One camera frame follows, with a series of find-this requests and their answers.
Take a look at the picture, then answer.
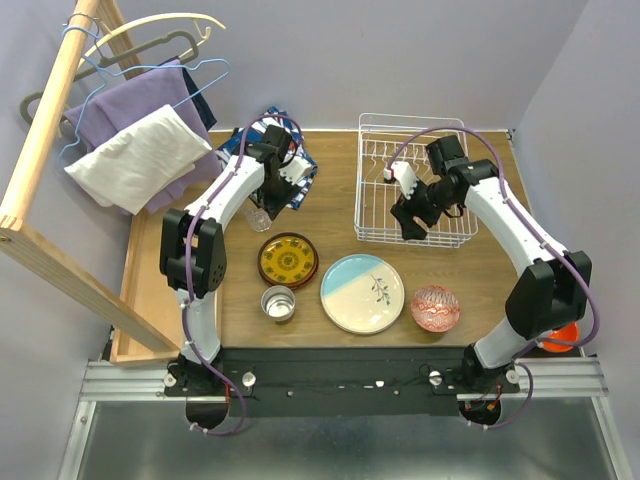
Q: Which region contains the clear drinking glass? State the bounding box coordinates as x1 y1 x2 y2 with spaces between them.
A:
240 199 272 232

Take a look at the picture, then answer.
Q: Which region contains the yellow patterned lacquer plate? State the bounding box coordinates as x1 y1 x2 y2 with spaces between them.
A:
257 232 319 290

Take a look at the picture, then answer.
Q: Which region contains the white wire dish rack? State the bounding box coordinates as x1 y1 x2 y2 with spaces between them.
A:
354 113 478 248

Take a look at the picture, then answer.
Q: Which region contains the metal cup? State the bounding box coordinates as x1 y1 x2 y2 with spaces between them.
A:
261 285 296 324

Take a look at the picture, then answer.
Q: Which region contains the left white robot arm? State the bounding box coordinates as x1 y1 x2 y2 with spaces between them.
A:
159 124 308 369

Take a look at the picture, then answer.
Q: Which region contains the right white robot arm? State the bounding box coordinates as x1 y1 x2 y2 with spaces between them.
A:
383 127 596 389

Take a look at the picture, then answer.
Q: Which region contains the wooden clothes rack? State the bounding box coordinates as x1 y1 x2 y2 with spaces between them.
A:
1 1 177 353

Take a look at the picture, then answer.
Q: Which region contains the blue patterned cloth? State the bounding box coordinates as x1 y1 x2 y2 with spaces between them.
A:
246 106 318 210

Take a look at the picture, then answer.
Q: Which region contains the dark navy cloth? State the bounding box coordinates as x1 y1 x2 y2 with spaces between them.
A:
183 69 217 130

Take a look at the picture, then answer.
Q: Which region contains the blue and cream plate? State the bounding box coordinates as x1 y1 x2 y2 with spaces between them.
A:
320 254 405 335

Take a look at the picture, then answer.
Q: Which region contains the red patterned bowl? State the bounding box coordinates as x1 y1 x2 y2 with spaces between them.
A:
410 285 461 333

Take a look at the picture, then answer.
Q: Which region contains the cream plastic hanger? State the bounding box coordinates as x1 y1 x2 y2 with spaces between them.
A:
78 12 227 72

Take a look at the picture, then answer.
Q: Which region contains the white folded cloth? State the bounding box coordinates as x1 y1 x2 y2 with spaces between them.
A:
65 105 220 214

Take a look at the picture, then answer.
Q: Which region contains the purple cloth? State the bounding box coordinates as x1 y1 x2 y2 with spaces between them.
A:
64 60 222 214

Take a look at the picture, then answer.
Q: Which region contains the orange bowl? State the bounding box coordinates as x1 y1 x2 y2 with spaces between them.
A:
538 322 580 353

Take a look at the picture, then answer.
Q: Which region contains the grey plastic hanger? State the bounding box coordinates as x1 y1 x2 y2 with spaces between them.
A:
19 29 199 125

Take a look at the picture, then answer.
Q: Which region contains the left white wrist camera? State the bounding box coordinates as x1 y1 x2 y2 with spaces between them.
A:
279 156 313 185

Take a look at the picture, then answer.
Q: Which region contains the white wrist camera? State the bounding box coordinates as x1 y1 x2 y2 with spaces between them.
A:
383 161 418 200
279 156 313 185

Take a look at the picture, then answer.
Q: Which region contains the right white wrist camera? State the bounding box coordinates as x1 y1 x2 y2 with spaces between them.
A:
383 161 418 200

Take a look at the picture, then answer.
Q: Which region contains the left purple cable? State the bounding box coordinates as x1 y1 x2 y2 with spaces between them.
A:
179 113 304 437

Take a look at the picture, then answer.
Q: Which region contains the purple cable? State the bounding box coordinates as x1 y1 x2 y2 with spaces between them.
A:
179 113 304 437
388 126 601 431

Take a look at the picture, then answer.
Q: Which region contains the black mounting base plate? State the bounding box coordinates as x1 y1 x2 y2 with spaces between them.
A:
164 347 520 418

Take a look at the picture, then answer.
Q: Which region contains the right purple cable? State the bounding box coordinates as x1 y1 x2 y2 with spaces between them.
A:
388 126 601 431

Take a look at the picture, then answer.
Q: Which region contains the light blue wire hanger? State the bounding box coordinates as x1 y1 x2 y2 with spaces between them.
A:
57 27 231 169

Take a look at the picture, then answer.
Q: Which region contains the aluminium rail frame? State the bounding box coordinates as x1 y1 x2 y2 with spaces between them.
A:
59 357 633 479

